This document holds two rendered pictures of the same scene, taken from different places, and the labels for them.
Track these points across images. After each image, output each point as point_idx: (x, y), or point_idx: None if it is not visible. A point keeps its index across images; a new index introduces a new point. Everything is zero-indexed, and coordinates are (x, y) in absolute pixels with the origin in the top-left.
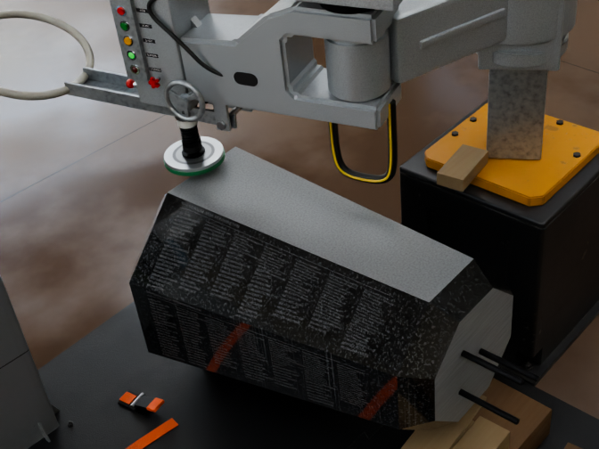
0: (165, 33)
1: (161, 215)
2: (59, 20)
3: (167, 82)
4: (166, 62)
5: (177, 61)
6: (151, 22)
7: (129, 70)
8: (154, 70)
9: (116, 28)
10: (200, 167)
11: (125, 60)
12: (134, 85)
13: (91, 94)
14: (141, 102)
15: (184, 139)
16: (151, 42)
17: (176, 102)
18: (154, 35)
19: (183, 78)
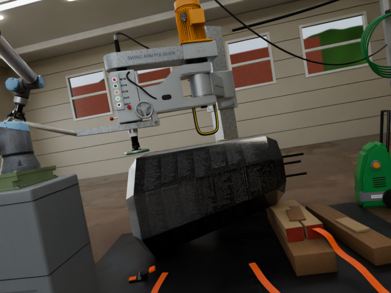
0: (132, 86)
1: (137, 165)
2: (53, 127)
3: (132, 108)
4: (132, 99)
5: (138, 97)
6: (127, 83)
7: (116, 106)
8: (127, 104)
9: (110, 88)
10: (145, 149)
11: (114, 102)
12: (113, 118)
13: (89, 132)
14: (116, 127)
15: (134, 142)
16: (126, 91)
17: (137, 116)
18: (127, 88)
19: (139, 104)
